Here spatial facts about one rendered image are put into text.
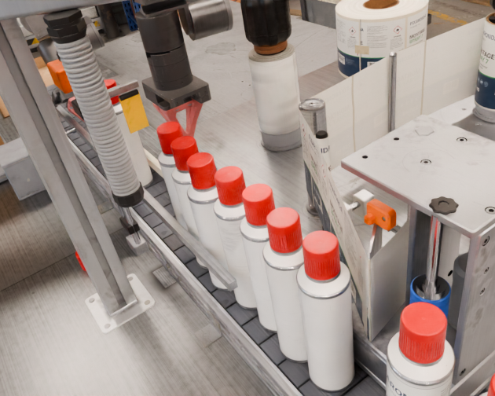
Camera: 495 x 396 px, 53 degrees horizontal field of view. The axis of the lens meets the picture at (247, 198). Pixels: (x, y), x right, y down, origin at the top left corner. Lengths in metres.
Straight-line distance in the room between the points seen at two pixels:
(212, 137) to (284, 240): 0.60
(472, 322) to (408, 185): 0.13
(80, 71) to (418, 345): 0.37
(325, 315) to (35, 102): 0.39
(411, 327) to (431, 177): 0.12
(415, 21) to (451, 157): 0.74
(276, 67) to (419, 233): 0.49
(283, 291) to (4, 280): 0.58
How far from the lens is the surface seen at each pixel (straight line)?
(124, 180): 0.55
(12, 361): 0.83
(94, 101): 0.51
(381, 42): 1.16
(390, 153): 0.46
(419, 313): 0.41
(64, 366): 0.78
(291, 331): 0.58
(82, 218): 0.70
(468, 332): 0.49
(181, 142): 0.65
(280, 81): 0.91
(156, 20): 0.71
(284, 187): 0.87
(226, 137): 1.05
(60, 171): 0.66
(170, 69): 0.73
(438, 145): 0.47
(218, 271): 0.62
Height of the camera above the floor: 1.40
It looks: 37 degrees down
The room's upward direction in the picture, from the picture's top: 11 degrees counter-clockwise
